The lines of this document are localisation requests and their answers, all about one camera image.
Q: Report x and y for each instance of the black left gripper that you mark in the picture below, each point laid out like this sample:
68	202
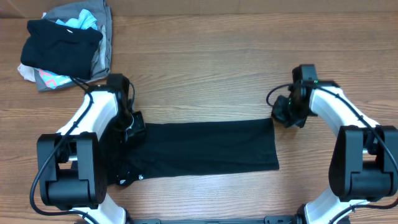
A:
139	127

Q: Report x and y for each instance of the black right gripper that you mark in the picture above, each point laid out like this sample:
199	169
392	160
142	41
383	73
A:
278	114

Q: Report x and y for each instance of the black t-shirt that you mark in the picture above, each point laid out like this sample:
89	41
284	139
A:
177	149

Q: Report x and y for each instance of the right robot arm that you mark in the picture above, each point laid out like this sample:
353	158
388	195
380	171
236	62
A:
363	167

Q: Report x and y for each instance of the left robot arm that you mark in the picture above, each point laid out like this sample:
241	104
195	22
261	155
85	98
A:
73	162

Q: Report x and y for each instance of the blue garment with red print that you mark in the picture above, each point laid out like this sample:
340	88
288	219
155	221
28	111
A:
52	80

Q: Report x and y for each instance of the light blue garment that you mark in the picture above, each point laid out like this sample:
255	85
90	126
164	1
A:
84	21

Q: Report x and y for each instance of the folded black shirt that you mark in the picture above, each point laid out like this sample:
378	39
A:
60	49

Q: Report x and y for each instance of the white folded garment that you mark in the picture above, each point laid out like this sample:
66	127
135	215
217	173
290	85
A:
27	72

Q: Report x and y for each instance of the folded grey shirt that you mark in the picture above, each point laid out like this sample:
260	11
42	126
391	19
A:
101	61

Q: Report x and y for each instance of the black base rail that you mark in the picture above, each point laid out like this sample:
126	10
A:
211	221

